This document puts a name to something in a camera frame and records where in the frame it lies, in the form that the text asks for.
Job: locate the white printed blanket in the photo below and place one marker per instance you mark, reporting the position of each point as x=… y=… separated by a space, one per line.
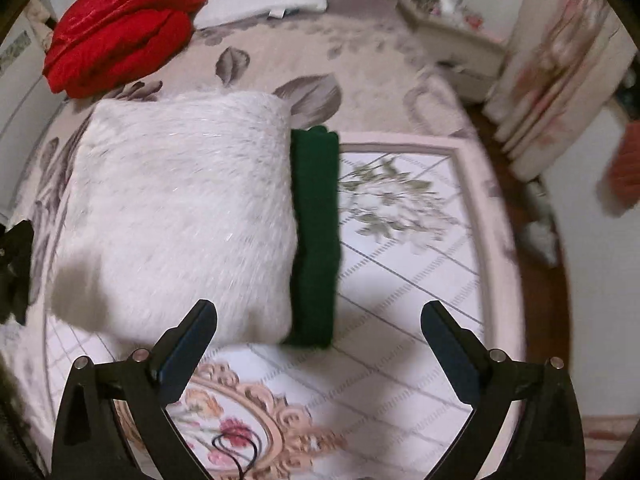
x=400 y=280

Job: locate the dark green folded garment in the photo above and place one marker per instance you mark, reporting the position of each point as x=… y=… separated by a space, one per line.
x=315 y=235

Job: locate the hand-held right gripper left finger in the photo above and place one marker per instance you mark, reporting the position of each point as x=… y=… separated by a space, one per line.
x=187 y=355

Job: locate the red folded quilt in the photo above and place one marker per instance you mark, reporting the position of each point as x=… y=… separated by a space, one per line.
x=115 y=35

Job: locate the white fluffy towel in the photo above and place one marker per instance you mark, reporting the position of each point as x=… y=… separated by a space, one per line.
x=175 y=200

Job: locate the dark cloth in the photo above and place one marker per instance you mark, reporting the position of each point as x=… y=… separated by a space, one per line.
x=17 y=270

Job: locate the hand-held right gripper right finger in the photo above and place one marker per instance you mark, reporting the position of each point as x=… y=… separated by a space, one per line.
x=452 y=355

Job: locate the red-orange object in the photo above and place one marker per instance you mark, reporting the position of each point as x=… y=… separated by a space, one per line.
x=625 y=170

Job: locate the cream nightstand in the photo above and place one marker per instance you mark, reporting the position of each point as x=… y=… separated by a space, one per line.
x=460 y=50

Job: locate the floral curtain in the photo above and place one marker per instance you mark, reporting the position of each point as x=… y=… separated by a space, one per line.
x=550 y=85

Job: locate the floral leaf bedsheet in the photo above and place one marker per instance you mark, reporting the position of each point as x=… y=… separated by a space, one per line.
x=380 y=60

